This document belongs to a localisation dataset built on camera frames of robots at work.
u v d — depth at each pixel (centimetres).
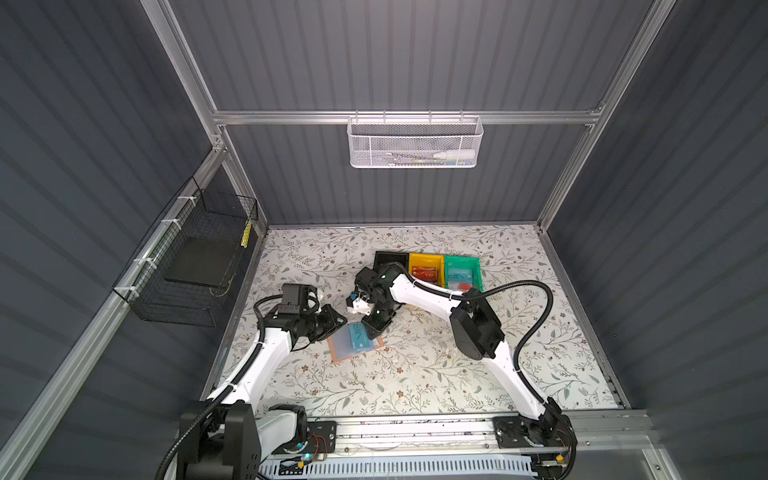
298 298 67
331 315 74
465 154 90
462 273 104
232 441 40
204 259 70
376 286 73
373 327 81
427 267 106
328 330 74
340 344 87
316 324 71
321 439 72
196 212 80
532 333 58
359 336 89
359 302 86
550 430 64
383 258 111
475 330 60
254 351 51
